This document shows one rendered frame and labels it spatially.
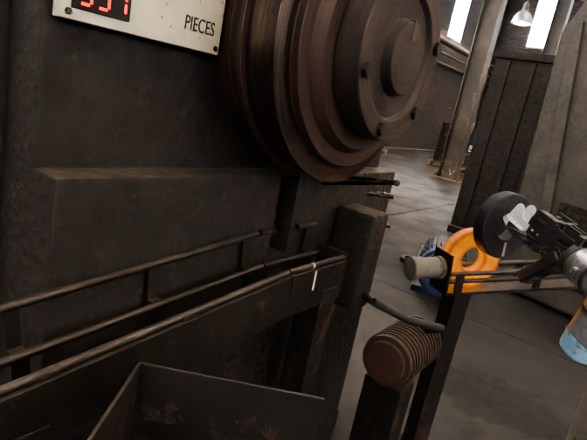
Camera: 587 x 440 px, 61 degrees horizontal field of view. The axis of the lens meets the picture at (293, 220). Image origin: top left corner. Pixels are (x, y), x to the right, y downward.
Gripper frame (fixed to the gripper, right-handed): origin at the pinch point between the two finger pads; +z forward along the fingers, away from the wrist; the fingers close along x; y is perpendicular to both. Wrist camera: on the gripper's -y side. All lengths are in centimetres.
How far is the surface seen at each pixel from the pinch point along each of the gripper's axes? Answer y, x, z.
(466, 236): -9.8, 1.7, 6.2
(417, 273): -19.7, 13.9, 2.9
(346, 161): 7.8, 47.2, -1.1
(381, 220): -8.3, 27.6, 7.1
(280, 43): 26, 68, -6
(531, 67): 12, -272, 274
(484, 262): -15.5, -5.9, 3.5
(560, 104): 6, -181, 153
